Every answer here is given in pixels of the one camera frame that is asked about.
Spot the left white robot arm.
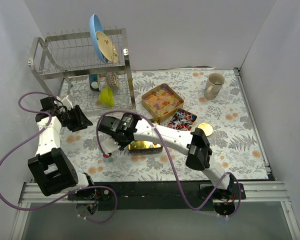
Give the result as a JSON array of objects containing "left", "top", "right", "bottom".
[{"left": 28, "top": 96, "right": 97, "bottom": 200}]

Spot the cream floral plate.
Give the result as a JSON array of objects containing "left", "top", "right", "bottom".
[{"left": 96, "top": 31, "right": 119, "bottom": 63}]

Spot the gold tin of gummy candies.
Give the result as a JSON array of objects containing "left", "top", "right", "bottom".
[{"left": 141, "top": 83, "right": 184, "bottom": 122}]

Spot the gold tin of star candies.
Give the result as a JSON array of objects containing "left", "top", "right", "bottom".
[{"left": 128, "top": 141, "right": 163, "bottom": 155}]

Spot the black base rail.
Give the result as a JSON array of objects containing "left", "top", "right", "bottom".
[{"left": 67, "top": 180, "right": 246, "bottom": 211}]

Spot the gold tin of lollipops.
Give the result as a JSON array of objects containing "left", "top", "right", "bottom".
[{"left": 167, "top": 108, "right": 198, "bottom": 131}]

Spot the blue plate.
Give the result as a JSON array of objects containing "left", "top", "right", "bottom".
[{"left": 89, "top": 14, "right": 108, "bottom": 63}]

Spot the lime green bowl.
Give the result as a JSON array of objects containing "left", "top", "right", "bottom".
[{"left": 99, "top": 87, "right": 115, "bottom": 107}]

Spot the aluminium frame rail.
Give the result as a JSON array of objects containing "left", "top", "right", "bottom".
[{"left": 18, "top": 181, "right": 300, "bottom": 240}]

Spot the gold round jar lid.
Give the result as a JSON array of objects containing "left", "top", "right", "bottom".
[{"left": 197, "top": 122, "right": 214, "bottom": 137}]

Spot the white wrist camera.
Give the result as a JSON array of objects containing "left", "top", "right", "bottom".
[
  {"left": 56, "top": 95, "right": 73, "bottom": 110},
  {"left": 100, "top": 137, "right": 119, "bottom": 155}
]

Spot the clear round candy jar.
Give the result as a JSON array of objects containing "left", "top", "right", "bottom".
[{"left": 102, "top": 154, "right": 116, "bottom": 163}]

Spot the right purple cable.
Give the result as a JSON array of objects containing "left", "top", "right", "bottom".
[{"left": 96, "top": 109, "right": 242, "bottom": 218}]

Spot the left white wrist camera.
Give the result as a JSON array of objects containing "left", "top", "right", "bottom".
[{"left": 56, "top": 95, "right": 73, "bottom": 110}]

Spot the beige ceramic mug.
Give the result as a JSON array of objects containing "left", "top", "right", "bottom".
[{"left": 204, "top": 72, "right": 225, "bottom": 100}]

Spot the steel dish rack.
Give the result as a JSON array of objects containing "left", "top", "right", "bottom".
[{"left": 28, "top": 28, "right": 136, "bottom": 115}]

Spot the floral table mat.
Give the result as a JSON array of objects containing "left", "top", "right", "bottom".
[{"left": 60, "top": 69, "right": 268, "bottom": 182}]

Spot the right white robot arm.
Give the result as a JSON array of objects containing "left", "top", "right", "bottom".
[{"left": 96, "top": 111, "right": 235, "bottom": 199}]

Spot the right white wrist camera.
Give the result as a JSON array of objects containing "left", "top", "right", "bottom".
[{"left": 100, "top": 137, "right": 119, "bottom": 155}]

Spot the blue white mug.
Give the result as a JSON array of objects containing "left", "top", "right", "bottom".
[{"left": 88, "top": 74, "right": 100, "bottom": 92}]

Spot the patterned ceramic cup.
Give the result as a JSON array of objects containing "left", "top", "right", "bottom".
[{"left": 105, "top": 72, "right": 120, "bottom": 89}]

